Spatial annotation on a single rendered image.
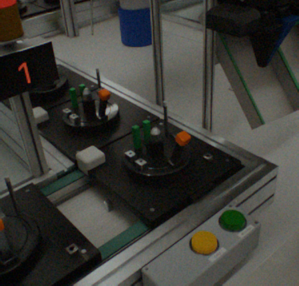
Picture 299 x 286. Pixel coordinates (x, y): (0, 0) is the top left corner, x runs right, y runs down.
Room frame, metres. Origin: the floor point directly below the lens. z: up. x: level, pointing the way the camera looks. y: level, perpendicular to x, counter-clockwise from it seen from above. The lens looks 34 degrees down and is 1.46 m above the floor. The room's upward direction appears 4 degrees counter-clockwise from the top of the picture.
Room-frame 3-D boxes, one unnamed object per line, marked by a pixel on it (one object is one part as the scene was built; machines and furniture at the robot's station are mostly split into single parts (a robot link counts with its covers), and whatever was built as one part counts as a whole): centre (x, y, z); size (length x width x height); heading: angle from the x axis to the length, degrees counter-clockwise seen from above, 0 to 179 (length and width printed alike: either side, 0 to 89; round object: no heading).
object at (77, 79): (1.03, 0.29, 1.01); 0.24 x 0.24 x 0.13; 38
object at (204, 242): (0.43, -0.07, 0.96); 0.04 x 0.04 x 0.02
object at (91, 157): (0.65, -0.01, 1.01); 0.24 x 0.24 x 0.13; 38
